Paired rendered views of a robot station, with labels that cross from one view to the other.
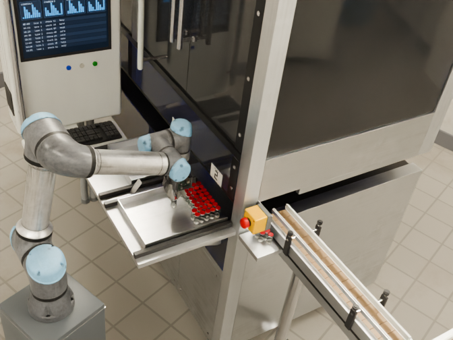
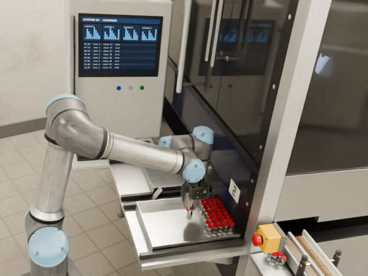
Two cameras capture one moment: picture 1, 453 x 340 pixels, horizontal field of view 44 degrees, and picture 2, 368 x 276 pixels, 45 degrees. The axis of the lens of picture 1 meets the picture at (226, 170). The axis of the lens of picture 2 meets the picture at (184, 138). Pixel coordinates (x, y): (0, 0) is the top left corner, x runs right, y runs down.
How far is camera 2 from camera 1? 0.47 m
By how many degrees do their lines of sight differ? 15
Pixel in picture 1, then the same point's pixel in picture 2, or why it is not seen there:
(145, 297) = not seen: outside the picture
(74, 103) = (120, 121)
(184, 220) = (196, 232)
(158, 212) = (173, 220)
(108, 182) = (133, 188)
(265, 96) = (289, 102)
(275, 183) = (293, 204)
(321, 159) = (344, 187)
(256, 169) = (274, 184)
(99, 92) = (143, 114)
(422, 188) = not seen: outside the picture
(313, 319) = not seen: outside the picture
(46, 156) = (59, 130)
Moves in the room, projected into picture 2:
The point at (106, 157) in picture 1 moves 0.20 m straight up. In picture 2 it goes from (119, 141) to (122, 76)
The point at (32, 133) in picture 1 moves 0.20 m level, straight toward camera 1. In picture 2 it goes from (52, 109) to (41, 143)
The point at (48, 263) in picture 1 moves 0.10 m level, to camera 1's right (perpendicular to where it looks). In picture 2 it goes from (49, 245) to (79, 254)
